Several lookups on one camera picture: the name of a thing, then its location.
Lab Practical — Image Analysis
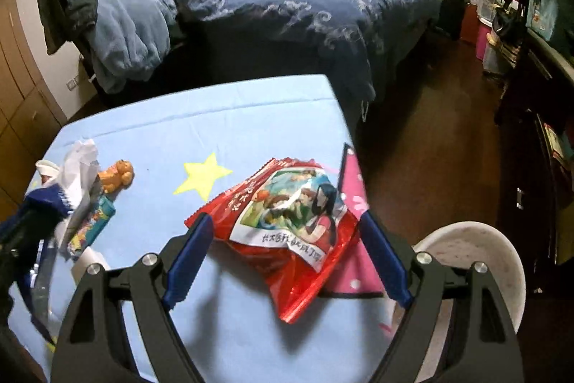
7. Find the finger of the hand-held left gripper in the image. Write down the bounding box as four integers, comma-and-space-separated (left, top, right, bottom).
0, 184, 72, 240

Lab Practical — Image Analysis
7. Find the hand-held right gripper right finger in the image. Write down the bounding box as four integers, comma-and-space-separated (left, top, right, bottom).
359, 210, 524, 383

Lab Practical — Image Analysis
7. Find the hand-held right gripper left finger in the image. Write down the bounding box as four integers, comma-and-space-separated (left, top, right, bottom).
50, 213, 215, 383

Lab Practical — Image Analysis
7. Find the white plastic bag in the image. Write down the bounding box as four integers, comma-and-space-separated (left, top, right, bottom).
36, 139, 102, 249

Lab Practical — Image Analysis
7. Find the pink plastic bin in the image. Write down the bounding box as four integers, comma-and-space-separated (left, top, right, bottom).
392, 221, 526, 383

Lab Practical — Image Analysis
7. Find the red snack bag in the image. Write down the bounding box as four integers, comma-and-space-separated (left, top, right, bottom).
185, 157, 362, 324

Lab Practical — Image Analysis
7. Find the colourful candy packet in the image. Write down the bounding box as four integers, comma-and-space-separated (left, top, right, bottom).
67, 195, 116, 260

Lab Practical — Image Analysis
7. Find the white tape roll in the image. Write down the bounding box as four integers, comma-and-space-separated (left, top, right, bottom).
72, 247, 110, 280

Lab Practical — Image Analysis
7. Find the orange toy bear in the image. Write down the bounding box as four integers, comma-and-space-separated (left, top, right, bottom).
98, 159, 135, 192

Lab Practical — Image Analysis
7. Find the wooden wardrobe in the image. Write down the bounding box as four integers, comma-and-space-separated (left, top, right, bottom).
0, 0, 68, 209

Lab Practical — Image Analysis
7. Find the light blue star tablecloth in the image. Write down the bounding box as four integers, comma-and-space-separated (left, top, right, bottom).
6, 73, 395, 383

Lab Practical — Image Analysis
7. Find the dark wooden cabinet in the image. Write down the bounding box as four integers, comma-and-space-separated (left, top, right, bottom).
495, 28, 574, 298

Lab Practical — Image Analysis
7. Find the light blue fleece robe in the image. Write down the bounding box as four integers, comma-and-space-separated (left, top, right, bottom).
87, 0, 178, 94

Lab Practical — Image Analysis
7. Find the pink storage box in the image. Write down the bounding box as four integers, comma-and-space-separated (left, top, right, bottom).
475, 24, 494, 61

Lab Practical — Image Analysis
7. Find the red storage box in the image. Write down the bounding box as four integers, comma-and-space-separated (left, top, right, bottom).
462, 4, 483, 47

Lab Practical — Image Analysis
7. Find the black suitcase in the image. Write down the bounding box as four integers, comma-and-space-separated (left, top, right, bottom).
428, 0, 467, 40

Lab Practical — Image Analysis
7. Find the bed with blue duvet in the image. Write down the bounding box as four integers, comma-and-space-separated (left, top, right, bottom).
135, 0, 442, 101

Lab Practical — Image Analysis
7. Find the teal printed bag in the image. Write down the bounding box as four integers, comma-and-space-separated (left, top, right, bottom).
527, 0, 561, 40

